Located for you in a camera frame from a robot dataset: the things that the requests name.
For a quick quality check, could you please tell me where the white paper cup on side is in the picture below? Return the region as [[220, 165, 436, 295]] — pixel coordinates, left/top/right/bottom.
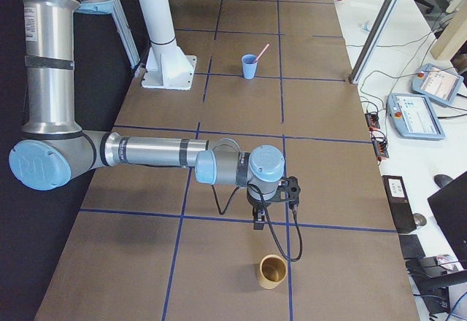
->
[[362, 20, 374, 32]]

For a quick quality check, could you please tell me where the pink chopstick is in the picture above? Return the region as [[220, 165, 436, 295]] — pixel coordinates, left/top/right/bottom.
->
[[254, 43, 270, 63]]

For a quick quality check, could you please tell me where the teach pendant tablet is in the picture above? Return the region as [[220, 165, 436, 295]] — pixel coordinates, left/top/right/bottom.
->
[[411, 63, 463, 107], [387, 93, 445, 141]]

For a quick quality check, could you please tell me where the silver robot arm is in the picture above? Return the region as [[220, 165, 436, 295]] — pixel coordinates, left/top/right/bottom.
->
[[9, 0, 292, 228]]

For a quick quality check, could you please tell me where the orange black adapter far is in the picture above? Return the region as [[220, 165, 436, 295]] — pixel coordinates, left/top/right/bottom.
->
[[364, 111, 380, 131]]

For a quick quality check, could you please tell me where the orange black adapter near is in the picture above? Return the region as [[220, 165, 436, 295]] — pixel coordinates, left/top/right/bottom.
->
[[371, 136, 389, 161]]

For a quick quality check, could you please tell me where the black power box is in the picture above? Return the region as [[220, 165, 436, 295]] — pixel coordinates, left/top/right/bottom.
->
[[382, 175, 417, 234]]

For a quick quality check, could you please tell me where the brown paper table cover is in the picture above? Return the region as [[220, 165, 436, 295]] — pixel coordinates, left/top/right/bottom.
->
[[36, 0, 419, 320]]

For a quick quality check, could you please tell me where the orange black adapter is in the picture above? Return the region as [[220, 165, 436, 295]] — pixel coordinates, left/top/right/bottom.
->
[[364, 111, 380, 131], [371, 136, 389, 161]]

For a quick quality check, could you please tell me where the far teach pendant tablet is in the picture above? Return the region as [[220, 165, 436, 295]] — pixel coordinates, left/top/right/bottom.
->
[[411, 63, 463, 107]]

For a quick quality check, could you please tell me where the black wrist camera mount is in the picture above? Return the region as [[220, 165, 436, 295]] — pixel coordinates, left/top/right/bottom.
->
[[271, 176, 301, 209]]

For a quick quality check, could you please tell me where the white mounting pillar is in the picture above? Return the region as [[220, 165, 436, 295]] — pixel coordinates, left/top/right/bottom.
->
[[139, 0, 197, 90]]

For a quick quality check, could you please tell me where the black computer mouse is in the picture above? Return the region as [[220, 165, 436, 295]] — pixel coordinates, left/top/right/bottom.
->
[[433, 174, 453, 188]]

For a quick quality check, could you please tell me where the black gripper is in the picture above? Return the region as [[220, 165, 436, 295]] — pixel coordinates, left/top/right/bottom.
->
[[247, 187, 271, 230]]

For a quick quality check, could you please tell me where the near teach pendant tablet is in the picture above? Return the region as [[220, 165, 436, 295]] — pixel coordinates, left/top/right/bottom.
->
[[387, 93, 445, 141]]

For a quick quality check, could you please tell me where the aluminium frame post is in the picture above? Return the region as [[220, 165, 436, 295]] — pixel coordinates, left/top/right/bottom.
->
[[349, 0, 399, 85]]

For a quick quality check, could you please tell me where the blue ribbed paper cup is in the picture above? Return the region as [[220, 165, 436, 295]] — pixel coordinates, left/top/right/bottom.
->
[[242, 54, 258, 80]]

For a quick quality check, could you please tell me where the black monitor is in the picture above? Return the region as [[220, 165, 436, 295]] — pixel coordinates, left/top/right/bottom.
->
[[428, 172, 466, 268]]

